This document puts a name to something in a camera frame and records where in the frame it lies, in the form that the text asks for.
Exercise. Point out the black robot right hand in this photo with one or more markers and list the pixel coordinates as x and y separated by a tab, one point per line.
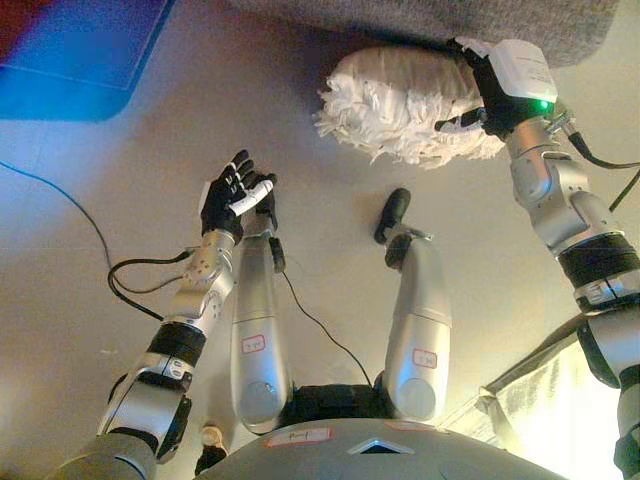
520	75

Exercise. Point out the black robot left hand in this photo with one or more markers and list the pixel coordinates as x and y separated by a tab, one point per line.
217	210

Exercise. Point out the white fringed pillow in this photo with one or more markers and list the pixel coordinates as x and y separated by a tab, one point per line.
400	105

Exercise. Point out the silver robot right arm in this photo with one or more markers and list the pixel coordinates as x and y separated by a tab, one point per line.
565	200

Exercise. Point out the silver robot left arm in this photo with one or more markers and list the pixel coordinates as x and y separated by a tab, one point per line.
200	295

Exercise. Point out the grey fabric armchair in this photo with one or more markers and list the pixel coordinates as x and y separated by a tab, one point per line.
400	20

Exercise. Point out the reddish wooden table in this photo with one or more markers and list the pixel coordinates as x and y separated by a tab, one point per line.
75	55

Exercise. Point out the silver robot right leg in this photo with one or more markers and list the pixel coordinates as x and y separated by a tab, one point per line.
422	320

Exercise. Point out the grey robot torso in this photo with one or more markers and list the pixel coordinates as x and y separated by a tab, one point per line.
350	460

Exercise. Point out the cream bed duvet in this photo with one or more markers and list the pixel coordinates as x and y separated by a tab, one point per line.
540	400

